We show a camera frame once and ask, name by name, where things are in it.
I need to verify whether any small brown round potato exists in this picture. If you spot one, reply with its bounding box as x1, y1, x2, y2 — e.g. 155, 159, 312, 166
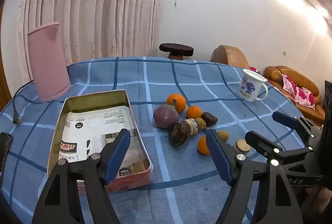
195, 118, 207, 131

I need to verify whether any blue plaid tablecloth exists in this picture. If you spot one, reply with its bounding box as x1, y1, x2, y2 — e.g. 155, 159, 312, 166
0, 57, 325, 224

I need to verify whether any pink metal tin box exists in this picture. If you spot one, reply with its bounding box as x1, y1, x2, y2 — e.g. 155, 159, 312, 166
47, 89, 153, 195

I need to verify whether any dark brown taro chunk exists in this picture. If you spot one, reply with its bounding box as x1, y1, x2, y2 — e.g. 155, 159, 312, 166
201, 112, 218, 127

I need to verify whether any brown leather sofa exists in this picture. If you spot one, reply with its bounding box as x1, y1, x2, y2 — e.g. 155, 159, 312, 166
264, 66, 326, 124

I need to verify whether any printed paper sheet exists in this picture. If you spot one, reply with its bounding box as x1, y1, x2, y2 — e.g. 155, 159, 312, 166
58, 106, 148, 178

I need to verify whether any dark round stool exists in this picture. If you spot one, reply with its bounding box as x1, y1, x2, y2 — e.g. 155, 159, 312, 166
159, 43, 194, 60

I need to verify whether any black power cable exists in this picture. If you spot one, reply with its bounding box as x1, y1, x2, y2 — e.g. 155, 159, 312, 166
12, 80, 34, 124

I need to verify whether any white printed mug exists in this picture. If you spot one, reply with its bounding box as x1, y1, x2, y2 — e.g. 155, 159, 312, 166
238, 69, 268, 102

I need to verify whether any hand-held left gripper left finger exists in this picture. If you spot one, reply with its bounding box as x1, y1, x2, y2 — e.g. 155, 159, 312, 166
32, 129, 131, 224

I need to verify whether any brown leather armchair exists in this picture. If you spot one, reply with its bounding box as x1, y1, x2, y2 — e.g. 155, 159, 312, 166
210, 45, 251, 70

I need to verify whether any pink floral pillow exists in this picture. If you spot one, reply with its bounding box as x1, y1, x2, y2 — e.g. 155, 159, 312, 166
281, 74, 322, 110

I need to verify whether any large orange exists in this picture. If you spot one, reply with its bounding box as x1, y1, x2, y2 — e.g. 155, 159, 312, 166
166, 94, 187, 113

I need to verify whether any pale patterned curtain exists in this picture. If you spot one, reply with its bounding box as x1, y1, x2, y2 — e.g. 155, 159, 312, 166
1, 0, 166, 84

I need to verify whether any black phone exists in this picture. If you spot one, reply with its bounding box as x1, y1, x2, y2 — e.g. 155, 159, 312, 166
0, 132, 13, 178

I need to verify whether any medium orange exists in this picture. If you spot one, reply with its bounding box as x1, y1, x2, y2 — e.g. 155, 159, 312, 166
186, 105, 203, 120

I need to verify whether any small orange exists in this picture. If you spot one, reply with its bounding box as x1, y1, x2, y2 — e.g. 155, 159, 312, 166
198, 135, 211, 156

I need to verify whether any cut pale root slice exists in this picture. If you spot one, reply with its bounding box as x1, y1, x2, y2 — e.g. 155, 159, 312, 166
233, 138, 251, 154

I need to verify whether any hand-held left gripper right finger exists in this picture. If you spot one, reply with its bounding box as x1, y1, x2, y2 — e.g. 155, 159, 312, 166
206, 129, 304, 224

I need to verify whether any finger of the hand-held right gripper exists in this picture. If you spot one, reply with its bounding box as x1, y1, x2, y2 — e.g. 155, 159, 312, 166
245, 131, 315, 166
272, 111, 322, 147

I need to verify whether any large dark taro root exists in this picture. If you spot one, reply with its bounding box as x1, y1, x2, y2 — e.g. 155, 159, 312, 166
169, 122, 191, 147

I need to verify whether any pink electric kettle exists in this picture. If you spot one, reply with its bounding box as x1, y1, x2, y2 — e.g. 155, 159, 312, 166
27, 22, 71, 102

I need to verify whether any purple turnip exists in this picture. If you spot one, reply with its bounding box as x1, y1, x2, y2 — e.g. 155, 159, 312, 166
153, 98, 180, 129

